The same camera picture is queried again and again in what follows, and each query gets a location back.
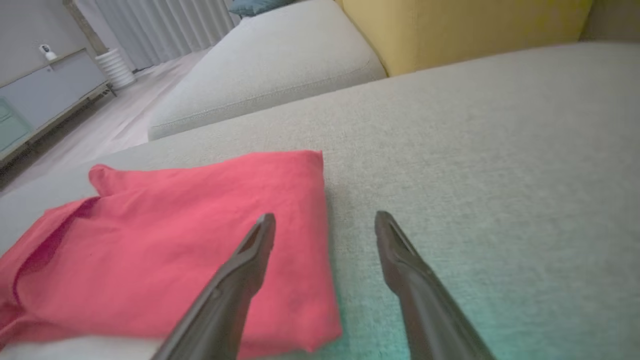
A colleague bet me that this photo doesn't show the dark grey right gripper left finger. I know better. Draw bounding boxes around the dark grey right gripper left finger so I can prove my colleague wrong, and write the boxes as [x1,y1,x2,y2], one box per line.
[150,212,277,360]

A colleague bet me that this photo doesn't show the large grey fabric sofa chaise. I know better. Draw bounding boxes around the large grey fabric sofa chaise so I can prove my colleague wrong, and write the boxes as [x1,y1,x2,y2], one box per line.
[0,41,640,360]

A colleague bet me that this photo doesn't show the grey pleated curtain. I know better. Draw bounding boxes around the grey pleated curtain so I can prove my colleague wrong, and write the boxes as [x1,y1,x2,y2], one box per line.
[75,0,241,71]

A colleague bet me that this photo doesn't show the blue throw pillow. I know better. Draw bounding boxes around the blue throw pillow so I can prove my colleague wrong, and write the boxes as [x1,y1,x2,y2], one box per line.
[229,0,297,19]

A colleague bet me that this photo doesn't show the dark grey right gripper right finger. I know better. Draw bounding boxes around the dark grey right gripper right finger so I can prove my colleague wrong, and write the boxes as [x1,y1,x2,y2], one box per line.
[374,210,497,360]

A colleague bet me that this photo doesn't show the grey low cabinet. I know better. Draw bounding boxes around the grey low cabinet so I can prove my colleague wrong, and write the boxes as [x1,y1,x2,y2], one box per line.
[0,47,115,168]

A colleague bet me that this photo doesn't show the red shorts with white stripe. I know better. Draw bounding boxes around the red shorts with white stripe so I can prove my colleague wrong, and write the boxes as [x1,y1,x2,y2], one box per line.
[0,149,344,360]

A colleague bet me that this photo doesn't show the grey sofa seat cushion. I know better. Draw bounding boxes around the grey sofa seat cushion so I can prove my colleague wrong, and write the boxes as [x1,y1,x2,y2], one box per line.
[147,0,388,142]

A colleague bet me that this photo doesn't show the brown beige floor rug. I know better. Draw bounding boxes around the brown beige floor rug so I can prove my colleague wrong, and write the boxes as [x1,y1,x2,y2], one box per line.
[580,0,640,44]

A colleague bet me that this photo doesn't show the white ribbed cylinder appliance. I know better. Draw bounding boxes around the white ribbed cylinder appliance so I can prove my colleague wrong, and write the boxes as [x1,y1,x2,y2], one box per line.
[95,48,137,91]

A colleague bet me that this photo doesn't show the yellow sofa backrest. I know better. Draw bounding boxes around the yellow sofa backrest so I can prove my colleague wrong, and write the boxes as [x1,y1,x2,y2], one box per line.
[335,0,594,77]

